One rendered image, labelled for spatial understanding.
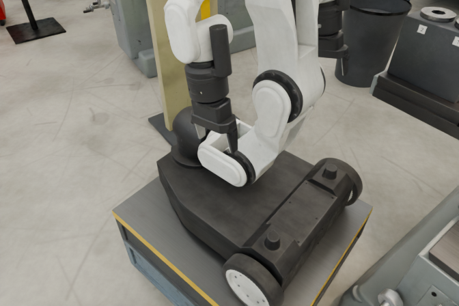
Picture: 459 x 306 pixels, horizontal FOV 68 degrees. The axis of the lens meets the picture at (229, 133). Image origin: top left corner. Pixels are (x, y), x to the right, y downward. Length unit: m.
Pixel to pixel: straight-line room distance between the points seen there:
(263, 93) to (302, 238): 0.48
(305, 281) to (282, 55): 0.75
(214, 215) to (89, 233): 0.92
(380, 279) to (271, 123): 0.90
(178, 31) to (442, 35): 0.73
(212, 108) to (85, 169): 1.59
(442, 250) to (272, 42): 0.65
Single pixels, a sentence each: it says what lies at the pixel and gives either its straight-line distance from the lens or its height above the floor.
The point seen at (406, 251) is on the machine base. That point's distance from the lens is 1.67.
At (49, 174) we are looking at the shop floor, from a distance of 2.30.
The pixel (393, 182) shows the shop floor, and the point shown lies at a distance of 2.21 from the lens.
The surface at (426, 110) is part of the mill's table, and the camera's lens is 1.16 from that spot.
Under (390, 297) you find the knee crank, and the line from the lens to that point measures 1.12.
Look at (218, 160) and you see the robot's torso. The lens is 1.09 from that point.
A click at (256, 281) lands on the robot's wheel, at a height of 0.59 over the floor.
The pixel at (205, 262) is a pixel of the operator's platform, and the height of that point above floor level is 0.40.
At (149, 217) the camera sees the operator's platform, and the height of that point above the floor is 0.40.
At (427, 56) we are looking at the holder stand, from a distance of 1.14.
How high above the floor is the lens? 1.48
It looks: 40 degrees down
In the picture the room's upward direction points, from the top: straight up
